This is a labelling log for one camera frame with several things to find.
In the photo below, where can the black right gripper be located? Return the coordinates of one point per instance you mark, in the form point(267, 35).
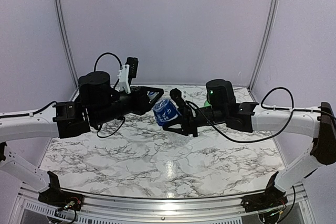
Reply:
point(188, 123)

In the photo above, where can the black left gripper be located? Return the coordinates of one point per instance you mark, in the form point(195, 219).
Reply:
point(140, 97)

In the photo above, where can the clear bottle blue label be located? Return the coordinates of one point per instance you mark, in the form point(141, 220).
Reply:
point(164, 112)

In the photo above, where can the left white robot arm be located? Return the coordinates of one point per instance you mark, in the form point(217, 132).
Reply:
point(56, 120)

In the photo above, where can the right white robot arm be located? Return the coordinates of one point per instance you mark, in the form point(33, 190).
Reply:
point(315, 122)

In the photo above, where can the green plastic bottle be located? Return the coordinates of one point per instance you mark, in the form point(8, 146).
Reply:
point(207, 104)

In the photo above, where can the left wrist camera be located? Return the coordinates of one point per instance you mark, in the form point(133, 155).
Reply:
point(127, 72)

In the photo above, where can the aluminium front rail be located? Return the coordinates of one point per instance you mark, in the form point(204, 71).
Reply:
point(95, 208)

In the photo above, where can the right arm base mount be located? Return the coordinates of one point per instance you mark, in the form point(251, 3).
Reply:
point(270, 197)

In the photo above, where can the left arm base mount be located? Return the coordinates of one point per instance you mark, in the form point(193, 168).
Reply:
point(55, 196)

